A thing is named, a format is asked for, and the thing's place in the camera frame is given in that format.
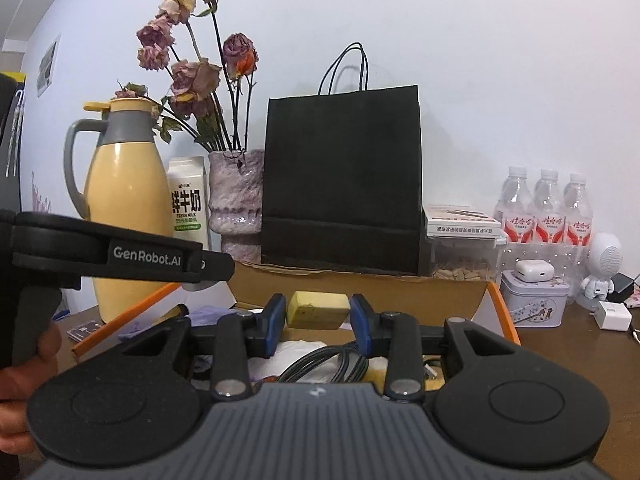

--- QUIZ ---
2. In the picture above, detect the black braided cable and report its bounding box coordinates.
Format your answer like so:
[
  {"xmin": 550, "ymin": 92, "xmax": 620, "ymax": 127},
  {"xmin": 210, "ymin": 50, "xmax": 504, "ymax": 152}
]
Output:
[{"xmin": 277, "ymin": 342, "xmax": 371, "ymax": 386}]

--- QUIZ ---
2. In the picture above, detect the clear water bottle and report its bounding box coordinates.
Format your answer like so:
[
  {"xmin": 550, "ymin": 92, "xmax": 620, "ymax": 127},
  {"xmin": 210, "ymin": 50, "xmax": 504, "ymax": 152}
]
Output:
[
  {"xmin": 532, "ymin": 169, "xmax": 567, "ymax": 261},
  {"xmin": 494, "ymin": 166, "xmax": 537, "ymax": 261},
  {"xmin": 564, "ymin": 172, "xmax": 596, "ymax": 261}
]

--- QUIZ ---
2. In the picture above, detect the white earbuds case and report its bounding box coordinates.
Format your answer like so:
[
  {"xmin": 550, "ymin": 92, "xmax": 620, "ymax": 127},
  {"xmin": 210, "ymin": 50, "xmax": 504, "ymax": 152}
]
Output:
[{"xmin": 515, "ymin": 259, "xmax": 555, "ymax": 282}]

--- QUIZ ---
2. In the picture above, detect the yellow thermos jug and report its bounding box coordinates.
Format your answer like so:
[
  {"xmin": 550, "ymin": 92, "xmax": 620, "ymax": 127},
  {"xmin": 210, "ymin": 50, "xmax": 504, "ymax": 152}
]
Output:
[{"xmin": 64, "ymin": 99, "xmax": 173, "ymax": 325}]

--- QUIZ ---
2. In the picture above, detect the patterned tin box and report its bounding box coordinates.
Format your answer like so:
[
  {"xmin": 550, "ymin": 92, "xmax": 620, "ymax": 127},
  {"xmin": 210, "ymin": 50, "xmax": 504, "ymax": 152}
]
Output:
[{"xmin": 500, "ymin": 270, "xmax": 571, "ymax": 328}]

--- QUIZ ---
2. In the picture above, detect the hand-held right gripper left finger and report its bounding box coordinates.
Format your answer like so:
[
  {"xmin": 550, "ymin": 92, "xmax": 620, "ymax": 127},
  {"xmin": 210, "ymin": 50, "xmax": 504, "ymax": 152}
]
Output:
[{"xmin": 120, "ymin": 294, "xmax": 288, "ymax": 401}]

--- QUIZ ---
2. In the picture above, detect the person's left hand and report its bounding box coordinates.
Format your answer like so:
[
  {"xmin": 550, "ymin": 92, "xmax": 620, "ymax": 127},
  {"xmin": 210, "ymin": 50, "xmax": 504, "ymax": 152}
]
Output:
[{"xmin": 0, "ymin": 320, "xmax": 63, "ymax": 456}]

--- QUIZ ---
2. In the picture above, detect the black paper bag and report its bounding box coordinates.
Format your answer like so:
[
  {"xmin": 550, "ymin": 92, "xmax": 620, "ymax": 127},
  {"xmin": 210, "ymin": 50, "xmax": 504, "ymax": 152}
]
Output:
[{"xmin": 260, "ymin": 44, "xmax": 432, "ymax": 277}]

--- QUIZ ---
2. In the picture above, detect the white milk carton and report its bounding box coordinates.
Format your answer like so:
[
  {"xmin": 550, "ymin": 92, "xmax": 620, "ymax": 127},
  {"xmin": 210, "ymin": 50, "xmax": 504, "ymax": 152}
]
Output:
[{"xmin": 166, "ymin": 156, "xmax": 211, "ymax": 253}]

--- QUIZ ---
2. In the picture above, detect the black tall cabinet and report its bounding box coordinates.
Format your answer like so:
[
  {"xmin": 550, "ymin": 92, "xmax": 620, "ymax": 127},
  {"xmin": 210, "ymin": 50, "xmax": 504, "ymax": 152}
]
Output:
[{"xmin": 0, "ymin": 72, "xmax": 25, "ymax": 211}]

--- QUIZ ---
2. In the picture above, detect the white charger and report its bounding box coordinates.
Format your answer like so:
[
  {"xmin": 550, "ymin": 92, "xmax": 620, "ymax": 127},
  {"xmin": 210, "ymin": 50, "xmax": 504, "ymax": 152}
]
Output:
[{"xmin": 594, "ymin": 300, "xmax": 633, "ymax": 332}]

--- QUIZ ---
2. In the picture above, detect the white flat box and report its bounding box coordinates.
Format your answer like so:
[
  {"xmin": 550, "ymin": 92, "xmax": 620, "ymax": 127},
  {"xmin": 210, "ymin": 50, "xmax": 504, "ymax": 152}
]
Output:
[{"xmin": 422, "ymin": 204, "xmax": 502, "ymax": 237}]

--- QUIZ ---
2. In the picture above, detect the dried rose bouquet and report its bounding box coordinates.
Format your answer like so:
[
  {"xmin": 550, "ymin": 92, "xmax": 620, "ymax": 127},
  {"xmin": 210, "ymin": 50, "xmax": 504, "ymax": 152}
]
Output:
[{"xmin": 115, "ymin": 0, "xmax": 261, "ymax": 153}]

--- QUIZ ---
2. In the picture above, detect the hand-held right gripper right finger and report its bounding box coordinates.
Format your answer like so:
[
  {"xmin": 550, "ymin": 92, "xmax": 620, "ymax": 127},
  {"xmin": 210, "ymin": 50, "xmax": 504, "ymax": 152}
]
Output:
[{"xmin": 350, "ymin": 294, "xmax": 523, "ymax": 405}]

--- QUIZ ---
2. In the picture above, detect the cardboard box with orange edge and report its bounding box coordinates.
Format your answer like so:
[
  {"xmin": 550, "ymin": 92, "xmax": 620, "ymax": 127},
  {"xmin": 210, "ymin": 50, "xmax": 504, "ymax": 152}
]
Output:
[{"xmin": 70, "ymin": 260, "xmax": 522, "ymax": 391}]

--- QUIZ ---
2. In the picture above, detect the yellow sponge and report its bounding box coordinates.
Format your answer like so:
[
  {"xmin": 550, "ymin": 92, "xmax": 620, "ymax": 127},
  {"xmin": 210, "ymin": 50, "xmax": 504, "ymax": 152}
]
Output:
[{"xmin": 285, "ymin": 290, "xmax": 350, "ymax": 331}]

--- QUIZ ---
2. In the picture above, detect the black power adapter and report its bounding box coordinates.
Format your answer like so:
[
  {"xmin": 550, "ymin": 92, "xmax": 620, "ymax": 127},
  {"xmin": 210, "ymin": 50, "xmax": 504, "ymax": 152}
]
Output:
[{"xmin": 612, "ymin": 272, "xmax": 636, "ymax": 303}]

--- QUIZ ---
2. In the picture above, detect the clear seed container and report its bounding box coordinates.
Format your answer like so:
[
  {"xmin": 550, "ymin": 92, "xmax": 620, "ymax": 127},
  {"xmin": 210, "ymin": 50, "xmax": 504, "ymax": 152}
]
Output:
[{"xmin": 427, "ymin": 237, "xmax": 506, "ymax": 281}]

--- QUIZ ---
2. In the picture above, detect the white robot speaker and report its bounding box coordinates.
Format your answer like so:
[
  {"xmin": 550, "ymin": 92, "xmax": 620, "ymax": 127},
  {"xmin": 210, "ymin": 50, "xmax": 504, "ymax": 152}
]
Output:
[{"xmin": 575, "ymin": 232, "xmax": 623, "ymax": 311}]

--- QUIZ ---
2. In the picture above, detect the purple ceramic vase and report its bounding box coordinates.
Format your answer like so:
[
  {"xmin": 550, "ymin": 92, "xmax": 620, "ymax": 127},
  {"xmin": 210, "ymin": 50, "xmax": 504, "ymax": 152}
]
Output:
[{"xmin": 207, "ymin": 149, "xmax": 266, "ymax": 263}]

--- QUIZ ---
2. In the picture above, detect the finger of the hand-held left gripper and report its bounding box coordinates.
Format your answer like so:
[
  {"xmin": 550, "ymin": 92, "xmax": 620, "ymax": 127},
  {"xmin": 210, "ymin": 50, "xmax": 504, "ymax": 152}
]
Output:
[{"xmin": 200, "ymin": 249, "xmax": 236, "ymax": 286}]

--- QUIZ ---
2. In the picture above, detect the wall picture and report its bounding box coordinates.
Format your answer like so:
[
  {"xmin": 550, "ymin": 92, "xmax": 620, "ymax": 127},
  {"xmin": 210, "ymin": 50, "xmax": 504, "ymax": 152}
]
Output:
[{"xmin": 37, "ymin": 35, "xmax": 61, "ymax": 96}]

